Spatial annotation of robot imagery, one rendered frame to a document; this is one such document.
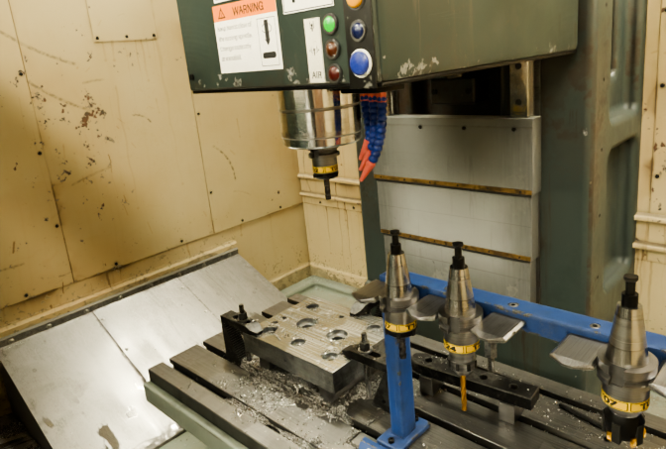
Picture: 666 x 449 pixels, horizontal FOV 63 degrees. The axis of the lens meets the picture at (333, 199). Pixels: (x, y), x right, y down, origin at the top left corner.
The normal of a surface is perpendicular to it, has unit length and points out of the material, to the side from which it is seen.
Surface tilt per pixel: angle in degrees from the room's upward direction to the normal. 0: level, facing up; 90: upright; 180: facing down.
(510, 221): 91
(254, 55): 90
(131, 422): 24
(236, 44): 90
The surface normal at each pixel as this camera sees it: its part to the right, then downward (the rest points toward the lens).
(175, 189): 0.72, 0.11
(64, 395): 0.21, -0.83
